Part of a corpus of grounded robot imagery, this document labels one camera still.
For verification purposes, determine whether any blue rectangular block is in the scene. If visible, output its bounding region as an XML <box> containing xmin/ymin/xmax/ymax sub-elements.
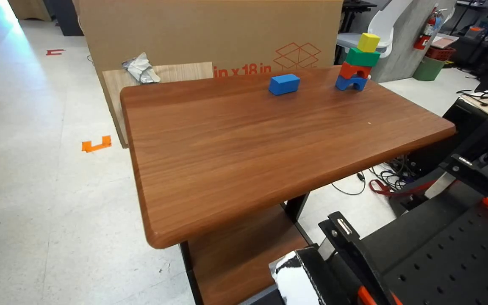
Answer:
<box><xmin>268</xmin><ymin>74</ymin><xmax>301</xmax><ymax>96</ymax></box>

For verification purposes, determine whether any blue arch block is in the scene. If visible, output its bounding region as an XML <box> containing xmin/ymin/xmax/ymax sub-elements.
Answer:
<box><xmin>335</xmin><ymin>75</ymin><xmax>368</xmax><ymax>92</ymax></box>

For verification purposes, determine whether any red arch block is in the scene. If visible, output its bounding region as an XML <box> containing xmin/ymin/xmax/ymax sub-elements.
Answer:
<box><xmin>339</xmin><ymin>61</ymin><xmax>372</xmax><ymax>80</ymax></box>

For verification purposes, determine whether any green block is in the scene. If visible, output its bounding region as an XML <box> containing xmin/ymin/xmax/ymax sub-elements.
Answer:
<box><xmin>345</xmin><ymin>47</ymin><xmax>381</xmax><ymax>68</ymax></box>

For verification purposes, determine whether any yellow cube block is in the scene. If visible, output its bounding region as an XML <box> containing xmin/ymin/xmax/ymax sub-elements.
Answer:
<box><xmin>357</xmin><ymin>33</ymin><xmax>381</xmax><ymax>53</ymax></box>

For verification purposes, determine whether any large cardboard box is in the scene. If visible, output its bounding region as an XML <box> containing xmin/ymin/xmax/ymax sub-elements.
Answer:
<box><xmin>73</xmin><ymin>0</ymin><xmax>344</xmax><ymax>126</ymax></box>

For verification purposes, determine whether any light wooden board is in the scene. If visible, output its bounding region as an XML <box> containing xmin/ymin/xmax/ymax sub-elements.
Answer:
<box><xmin>102</xmin><ymin>62</ymin><xmax>214</xmax><ymax>149</ymax></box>

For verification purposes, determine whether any white chair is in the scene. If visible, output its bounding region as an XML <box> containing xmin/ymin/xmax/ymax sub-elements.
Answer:
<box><xmin>336</xmin><ymin>0</ymin><xmax>415</xmax><ymax>58</ymax></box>

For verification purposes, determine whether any green bin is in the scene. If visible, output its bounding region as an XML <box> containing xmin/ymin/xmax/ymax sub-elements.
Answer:
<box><xmin>412</xmin><ymin>56</ymin><xmax>446</xmax><ymax>82</ymax></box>

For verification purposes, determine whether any red basket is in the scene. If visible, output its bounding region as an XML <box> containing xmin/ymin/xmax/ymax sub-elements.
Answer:
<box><xmin>425</xmin><ymin>46</ymin><xmax>456</xmax><ymax>62</ymax></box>

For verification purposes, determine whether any red fire extinguisher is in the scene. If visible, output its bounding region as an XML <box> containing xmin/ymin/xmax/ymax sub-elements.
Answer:
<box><xmin>413</xmin><ymin>4</ymin><xmax>448</xmax><ymax>51</ymax></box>

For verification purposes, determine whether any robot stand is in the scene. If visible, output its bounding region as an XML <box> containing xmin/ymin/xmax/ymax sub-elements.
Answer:
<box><xmin>327</xmin><ymin>163</ymin><xmax>488</xmax><ymax>305</ymax></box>

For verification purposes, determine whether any black and white mount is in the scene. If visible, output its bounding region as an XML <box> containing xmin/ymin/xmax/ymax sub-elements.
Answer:
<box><xmin>269</xmin><ymin>247</ymin><xmax>338</xmax><ymax>305</ymax></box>

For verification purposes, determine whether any red strap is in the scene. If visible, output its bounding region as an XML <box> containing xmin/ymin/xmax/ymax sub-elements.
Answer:
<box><xmin>369</xmin><ymin>178</ymin><xmax>438</xmax><ymax>197</ymax></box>

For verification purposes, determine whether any heap of black cables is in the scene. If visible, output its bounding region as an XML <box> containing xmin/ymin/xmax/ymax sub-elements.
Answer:
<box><xmin>331</xmin><ymin>155</ymin><xmax>419</xmax><ymax>196</ymax></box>

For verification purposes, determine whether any black clamp with orange handle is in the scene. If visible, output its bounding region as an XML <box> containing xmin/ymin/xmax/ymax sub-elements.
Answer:
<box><xmin>440</xmin><ymin>154</ymin><xmax>488</xmax><ymax>221</ymax></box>
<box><xmin>318</xmin><ymin>211</ymin><xmax>403</xmax><ymax>305</ymax></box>

